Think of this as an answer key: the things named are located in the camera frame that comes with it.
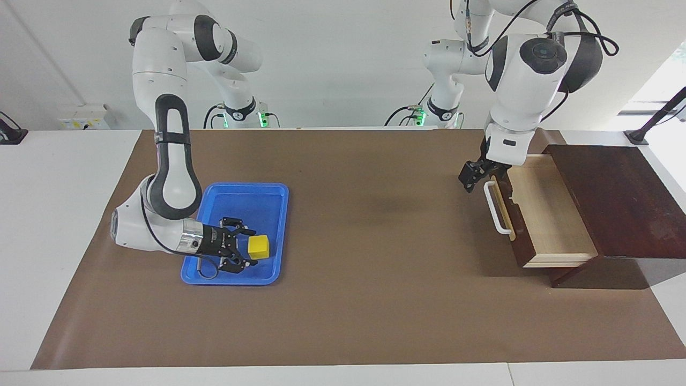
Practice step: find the white wall socket box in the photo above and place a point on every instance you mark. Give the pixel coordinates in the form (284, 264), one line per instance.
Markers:
(83, 119)

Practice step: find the black table mount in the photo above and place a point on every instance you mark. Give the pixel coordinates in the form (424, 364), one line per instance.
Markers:
(10, 134)

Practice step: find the brown paper table mat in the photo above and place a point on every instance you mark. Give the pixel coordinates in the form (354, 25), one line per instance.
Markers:
(375, 300)

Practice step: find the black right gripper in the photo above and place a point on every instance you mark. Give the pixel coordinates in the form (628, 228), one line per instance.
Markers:
(217, 241)

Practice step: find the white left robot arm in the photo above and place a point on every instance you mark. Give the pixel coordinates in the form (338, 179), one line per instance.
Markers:
(520, 86)

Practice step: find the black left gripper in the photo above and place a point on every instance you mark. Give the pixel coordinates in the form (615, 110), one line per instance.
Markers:
(493, 167)

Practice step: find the blue plastic tray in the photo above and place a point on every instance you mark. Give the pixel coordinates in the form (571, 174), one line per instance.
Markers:
(236, 201)

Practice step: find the wooden drawer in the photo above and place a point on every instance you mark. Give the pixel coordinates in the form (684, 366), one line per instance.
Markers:
(546, 214)

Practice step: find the black camera stand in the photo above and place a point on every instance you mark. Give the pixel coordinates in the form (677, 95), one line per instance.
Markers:
(656, 115)

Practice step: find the yellow block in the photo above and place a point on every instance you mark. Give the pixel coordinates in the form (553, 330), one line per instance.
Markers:
(259, 247)

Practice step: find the dark wooden cabinet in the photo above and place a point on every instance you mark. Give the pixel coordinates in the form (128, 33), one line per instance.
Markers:
(616, 203)

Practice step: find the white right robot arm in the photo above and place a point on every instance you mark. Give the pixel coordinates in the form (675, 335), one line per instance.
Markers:
(171, 182)

